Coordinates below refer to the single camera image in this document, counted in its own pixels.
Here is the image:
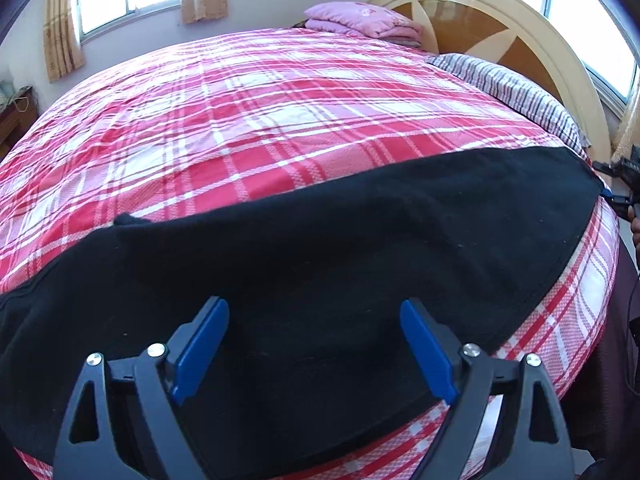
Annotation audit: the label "wooden bed headboard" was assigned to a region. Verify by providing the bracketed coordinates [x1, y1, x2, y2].
[371, 0, 612, 162]

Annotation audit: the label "person right hand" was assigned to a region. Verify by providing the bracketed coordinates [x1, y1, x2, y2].
[628, 204, 640, 261]

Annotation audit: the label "black pants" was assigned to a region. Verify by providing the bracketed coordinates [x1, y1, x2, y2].
[1, 148, 602, 479]

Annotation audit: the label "brown wooden dresser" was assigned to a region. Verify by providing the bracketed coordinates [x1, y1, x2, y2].
[0, 86, 39, 159]

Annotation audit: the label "pink folded quilt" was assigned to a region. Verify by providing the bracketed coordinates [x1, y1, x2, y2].
[304, 1, 423, 48]

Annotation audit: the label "beige curtain left panel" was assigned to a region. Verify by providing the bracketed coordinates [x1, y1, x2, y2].
[42, 0, 86, 82]

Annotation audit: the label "red white plaid bedsheet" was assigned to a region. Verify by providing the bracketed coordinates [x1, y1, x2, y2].
[0, 27, 622, 480]

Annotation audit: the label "grey striped pillow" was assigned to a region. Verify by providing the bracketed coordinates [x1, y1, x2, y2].
[427, 53, 591, 158]

